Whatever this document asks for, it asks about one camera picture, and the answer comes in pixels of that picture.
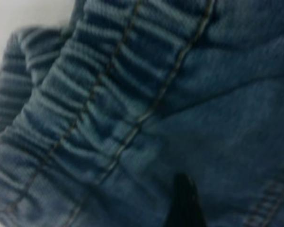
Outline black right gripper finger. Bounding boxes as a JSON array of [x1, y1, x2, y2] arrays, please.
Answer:
[[165, 174, 208, 227]]

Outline blue denim pants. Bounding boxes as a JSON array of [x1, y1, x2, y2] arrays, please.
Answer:
[[0, 0, 284, 227]]

